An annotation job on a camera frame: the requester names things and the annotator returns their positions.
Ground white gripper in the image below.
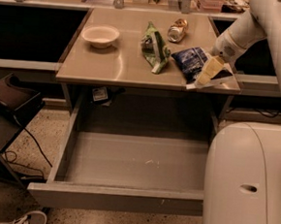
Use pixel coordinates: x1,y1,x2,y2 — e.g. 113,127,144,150
195,30,246,87

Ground blue chip bag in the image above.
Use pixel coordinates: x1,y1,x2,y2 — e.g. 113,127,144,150
172,48,233,90

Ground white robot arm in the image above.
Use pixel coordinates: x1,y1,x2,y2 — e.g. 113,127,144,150
202,0,281,224

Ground green chip bag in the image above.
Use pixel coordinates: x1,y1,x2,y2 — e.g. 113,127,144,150
140,21,171,75

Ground grey drawer cabinet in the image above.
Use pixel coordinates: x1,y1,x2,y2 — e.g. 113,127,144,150
56,8,240,116

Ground open grey top drawer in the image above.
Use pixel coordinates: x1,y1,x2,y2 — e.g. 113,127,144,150
28,94,211,216

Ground crushed soda can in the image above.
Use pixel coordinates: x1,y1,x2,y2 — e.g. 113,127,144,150
167,18,188,43

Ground white label tag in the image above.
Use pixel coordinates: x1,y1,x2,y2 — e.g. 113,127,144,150
92,87,109,102

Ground white bowl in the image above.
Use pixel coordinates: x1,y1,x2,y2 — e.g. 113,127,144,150
81,25,119,48

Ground black side cart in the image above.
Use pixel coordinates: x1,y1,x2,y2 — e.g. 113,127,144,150
0,74,45,187

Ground white sneaker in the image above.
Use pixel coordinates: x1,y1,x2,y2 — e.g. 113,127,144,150
0,210,47,224

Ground black cable on floor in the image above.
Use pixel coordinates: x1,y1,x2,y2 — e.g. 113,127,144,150
0,114,57,181

